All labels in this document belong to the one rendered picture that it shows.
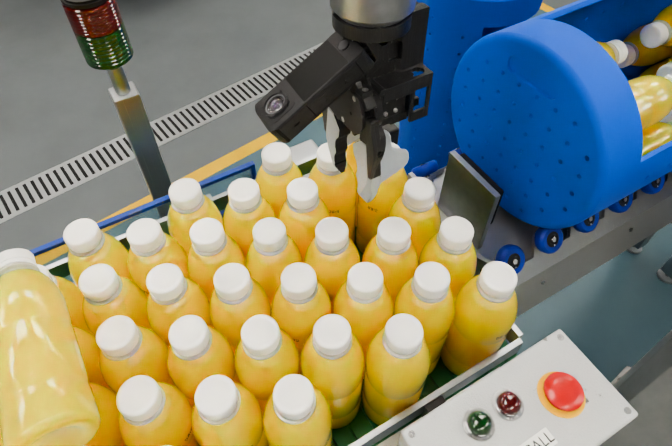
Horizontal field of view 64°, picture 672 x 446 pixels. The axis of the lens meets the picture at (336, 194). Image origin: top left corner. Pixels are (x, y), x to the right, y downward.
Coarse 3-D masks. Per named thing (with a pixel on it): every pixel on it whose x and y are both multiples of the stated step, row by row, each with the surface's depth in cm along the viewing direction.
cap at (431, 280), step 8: (424, 264) 59; (432, 264) 59; (440, 264) 59; (416, 272) 59; (424, 272) 59; (432, 272) 59; (440, 272) 59; (448, 272) 59; (416, 280) 58; (424, 280) 58; (432, 280) 58; (440, 280) 58; (448, 280) 58; (416, 288) 59; (424, 288) 58; (432, 288) 57; (440, 288) 57; (424, 296) 59; (432, 296) 58; (440, 296) 59
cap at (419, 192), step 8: (408, 184) 67; (416, 184) 67; (424, 184) 67; (432, 184) 67; (408, 192) 66; (416, 192) 66; (424, 192) 66; (432, 192) 66; (408, 200) 66; (416, 200) 66; (424, 200) 66; (432, 200) 67
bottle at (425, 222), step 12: (396, 204) 70; (432, 204) 68; (396, 216) 69; (408, 216) 68; (420, 216) 68; (432, 216) 68; (420, 228) 68; (432, 228) 69; (420, 240) 69; (420, 252) 71
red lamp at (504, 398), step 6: (498, 396) 50; (504, 396) 50; (510, 396) 49; (516, 396) 50; (498, 402) 50; (504, 402) 49; (510, 402) 49; (516, 402) 49; (498, 408) 50; (504, 408) 49; (510, 408) 49; (516, 408) 49; (510, 414) 49; (516, 414) 49
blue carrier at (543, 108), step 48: (624, 0) 90; (480, 48) 73; (528, 48) 66; (576, 48) 64; (480, 96) 77; (528, 96) 69; (576, 96) 62; (624, 96) 63; (480, 144) 82; (528, 144) 73; (576, 144) 65; (624, 144) 63; (528, 192) 76; (576, 192) 68; (624, 192) 69
